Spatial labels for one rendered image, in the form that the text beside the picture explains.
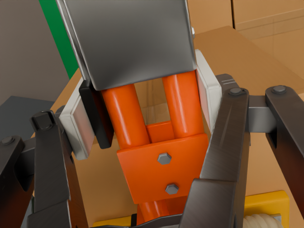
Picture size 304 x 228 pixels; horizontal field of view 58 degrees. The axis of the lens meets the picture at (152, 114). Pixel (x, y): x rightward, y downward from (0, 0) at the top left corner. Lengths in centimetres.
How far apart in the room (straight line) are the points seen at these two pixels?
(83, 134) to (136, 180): 6
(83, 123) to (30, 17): 120
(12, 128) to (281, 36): 102
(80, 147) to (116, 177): 24
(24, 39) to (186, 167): 124
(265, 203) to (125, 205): 20
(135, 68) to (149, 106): 25
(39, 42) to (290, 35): 101
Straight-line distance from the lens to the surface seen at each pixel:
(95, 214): 45
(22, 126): 125
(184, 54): 16
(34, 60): 140
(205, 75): 15
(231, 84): 16
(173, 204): 27
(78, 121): 16
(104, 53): 16
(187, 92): 17
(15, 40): 140
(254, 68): 45
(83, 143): 16
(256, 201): 43
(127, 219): 44
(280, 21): 77
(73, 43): 17
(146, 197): 21
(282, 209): 45
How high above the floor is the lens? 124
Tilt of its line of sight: 62 degrees down
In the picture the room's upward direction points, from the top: 178 degrees clockwise
